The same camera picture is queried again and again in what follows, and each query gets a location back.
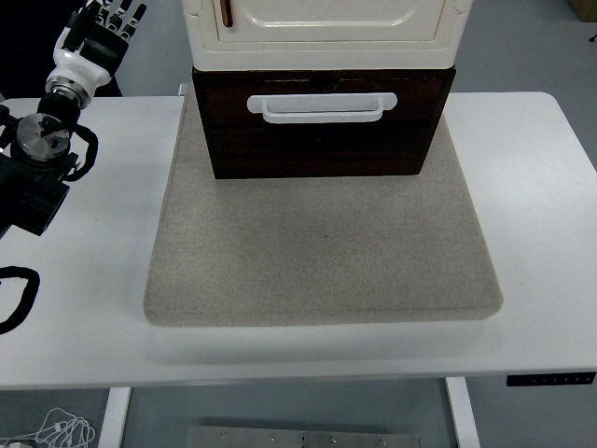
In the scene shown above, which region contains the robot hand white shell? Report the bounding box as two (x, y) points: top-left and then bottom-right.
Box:
(51, 0), (148, 90)

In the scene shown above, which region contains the dark wooden drawer white handle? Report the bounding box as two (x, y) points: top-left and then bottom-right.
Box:
(198, 77), (448, 139)

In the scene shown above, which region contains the cream plastic cabinet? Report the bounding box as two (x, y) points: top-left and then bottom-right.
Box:
(181, 0), (470, 72)

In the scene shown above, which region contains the dark wooden drawer casing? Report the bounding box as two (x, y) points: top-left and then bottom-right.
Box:
(190, 64), (457, 181)

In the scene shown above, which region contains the beige fabric mat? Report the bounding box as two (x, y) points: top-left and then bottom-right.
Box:
(142, 92), (505, 328)

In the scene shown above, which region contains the white table leg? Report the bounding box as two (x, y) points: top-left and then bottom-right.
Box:
(445, 376), (481, 448)
(97, 386), (132, 448)

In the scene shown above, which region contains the cardboard box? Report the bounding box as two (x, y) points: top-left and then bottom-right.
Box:
(567, 0), (597, 22)

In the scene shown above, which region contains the black table control panel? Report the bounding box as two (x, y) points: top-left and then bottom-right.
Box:
(506, 371), (597, 387)

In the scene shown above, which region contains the white cable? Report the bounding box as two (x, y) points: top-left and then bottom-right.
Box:
(0, 407), (97, 448)

